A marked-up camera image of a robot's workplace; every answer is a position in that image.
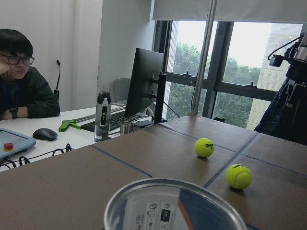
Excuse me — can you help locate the yellow tennis ball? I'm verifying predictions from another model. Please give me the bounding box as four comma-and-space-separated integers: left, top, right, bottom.
194, 138, 214, 158
225, 164, 252, 189

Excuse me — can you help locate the white tennis ball can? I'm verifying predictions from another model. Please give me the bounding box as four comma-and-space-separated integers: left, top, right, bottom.
104, 178, 247, 230

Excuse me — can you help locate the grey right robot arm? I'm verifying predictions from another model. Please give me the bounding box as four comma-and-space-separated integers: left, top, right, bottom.
254, 34, 307, 145

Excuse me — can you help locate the steel cup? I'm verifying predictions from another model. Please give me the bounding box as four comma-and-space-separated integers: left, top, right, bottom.
120, 121, 134, 135

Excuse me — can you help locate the black computer monitor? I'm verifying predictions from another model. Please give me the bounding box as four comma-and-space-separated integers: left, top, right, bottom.
125, 48, 164, 117

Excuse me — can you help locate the black keyboard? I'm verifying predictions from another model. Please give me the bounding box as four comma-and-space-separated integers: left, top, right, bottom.
81, 110, 142, 132

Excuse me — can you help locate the clear water bottle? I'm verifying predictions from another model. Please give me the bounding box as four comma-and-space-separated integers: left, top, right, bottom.
94, 91, 111, 142

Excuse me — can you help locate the green plastic tool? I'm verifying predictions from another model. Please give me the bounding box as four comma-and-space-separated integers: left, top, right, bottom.
58, 119, 81, 132

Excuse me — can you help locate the black computer mouse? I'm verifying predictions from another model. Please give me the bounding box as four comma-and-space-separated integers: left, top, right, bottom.
32, 128, 58, 141

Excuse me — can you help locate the brown paper table cover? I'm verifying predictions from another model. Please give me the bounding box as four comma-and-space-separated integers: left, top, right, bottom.
0, 116, 307, 230

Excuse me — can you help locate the person in dark jacket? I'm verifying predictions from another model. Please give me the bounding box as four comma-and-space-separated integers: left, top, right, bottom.
0, 29, 60, 120

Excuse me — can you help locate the blue teach pendant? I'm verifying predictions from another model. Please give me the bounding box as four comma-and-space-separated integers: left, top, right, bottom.
0, 128, 36, 160

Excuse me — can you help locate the aluminium frame post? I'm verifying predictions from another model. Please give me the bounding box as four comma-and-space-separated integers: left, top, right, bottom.
191, 0, 217, 115

